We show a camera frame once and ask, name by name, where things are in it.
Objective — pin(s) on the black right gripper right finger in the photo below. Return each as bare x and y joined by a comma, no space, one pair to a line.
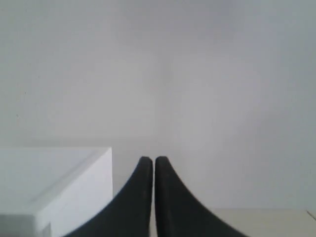
179,213

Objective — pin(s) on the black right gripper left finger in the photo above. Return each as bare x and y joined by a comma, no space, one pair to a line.
128,214

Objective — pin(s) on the white plastic drawer cabinet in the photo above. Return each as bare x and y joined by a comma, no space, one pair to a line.
49,192

